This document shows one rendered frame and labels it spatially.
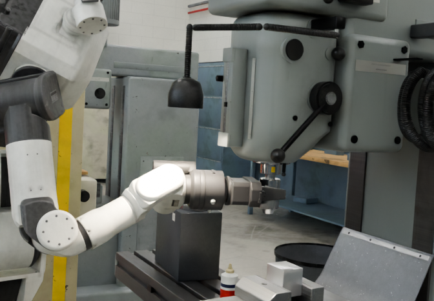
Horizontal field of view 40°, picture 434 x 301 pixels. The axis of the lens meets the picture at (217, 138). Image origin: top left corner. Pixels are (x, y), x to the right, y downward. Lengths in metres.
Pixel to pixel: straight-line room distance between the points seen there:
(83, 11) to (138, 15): 9.64
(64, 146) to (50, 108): 1.68
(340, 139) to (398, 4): 0.34
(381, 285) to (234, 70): 0.66
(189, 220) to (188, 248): 0.08
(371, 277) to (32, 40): 0.99
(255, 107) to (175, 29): 9.99
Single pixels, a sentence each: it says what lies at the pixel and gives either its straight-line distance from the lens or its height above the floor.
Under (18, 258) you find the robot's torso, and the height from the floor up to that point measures 0.99.
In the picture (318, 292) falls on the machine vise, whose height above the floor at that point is 1.05.
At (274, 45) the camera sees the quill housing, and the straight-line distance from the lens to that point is 1.25.
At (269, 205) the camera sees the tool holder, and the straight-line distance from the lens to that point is 1.35.
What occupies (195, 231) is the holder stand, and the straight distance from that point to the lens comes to 1.64.
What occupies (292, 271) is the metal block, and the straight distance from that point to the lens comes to 1.31.
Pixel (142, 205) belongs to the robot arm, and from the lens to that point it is 1.25.
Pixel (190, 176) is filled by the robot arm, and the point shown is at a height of 1.27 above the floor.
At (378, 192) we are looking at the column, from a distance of 1.63.
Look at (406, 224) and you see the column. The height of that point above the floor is 1.16.
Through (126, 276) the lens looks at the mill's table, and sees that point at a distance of 1.87.
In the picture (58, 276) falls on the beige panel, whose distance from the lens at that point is 3.06.
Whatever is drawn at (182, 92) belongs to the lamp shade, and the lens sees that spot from 1.19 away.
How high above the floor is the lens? 1.44
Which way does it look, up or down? 4 degrees down
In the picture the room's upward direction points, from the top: 3 degrees clockwise
